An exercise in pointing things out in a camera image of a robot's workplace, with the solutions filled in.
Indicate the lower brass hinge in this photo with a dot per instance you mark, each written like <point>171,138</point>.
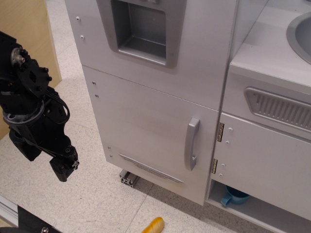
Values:
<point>214,167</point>

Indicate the blue plastic cup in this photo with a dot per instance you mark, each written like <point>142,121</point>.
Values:
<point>234,196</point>

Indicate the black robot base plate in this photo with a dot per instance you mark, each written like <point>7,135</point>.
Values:
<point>21,220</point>

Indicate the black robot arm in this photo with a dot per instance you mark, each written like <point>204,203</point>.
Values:
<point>34,111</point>

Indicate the grey sink basin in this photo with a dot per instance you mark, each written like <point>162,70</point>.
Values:
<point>299,36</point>

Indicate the silver ice dispenser recess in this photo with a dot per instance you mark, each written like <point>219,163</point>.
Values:
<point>146,29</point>

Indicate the white toy kitchen counter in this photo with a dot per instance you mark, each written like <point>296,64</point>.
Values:
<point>266,159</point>

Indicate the silver fridge door handle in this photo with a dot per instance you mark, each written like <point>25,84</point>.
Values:
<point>192,130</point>

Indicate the silver fridge emblem badge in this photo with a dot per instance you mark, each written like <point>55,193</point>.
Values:
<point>151,169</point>

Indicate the brass hinge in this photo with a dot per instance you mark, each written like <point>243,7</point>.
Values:
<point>220,132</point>
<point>214,167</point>

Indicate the aluminium extrusion rail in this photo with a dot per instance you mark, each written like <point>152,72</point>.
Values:
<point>128,178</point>

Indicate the white toy fridge cabinet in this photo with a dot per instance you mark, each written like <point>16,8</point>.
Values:
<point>155,72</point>

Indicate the yellow toy bread loaf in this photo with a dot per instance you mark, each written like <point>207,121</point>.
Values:
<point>156,226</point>

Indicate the silver vent grille panel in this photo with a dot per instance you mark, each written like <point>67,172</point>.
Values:
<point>279,108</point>

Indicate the upper brass hinge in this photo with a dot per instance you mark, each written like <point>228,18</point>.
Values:
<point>220,132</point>

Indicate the light wooden board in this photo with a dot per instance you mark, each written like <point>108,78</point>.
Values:
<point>28,22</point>

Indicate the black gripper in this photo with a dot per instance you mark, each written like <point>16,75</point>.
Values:
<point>32,135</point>

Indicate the white fridge door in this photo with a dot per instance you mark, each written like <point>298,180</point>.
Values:
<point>150,126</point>

